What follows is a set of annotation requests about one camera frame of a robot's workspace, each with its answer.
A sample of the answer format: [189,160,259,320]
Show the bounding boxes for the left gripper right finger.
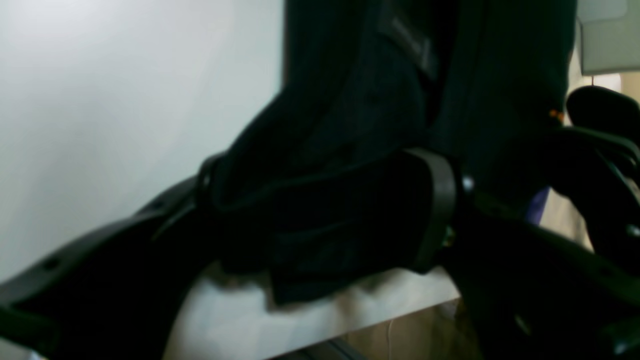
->
[405,148,639,360]

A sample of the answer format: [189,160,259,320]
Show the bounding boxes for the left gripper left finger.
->
[1,155,220,360]

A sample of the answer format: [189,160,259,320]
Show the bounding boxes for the black T-shirt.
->
[206,0,578,305]

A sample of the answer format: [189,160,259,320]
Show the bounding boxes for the black office chair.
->
[543,85,640,277]

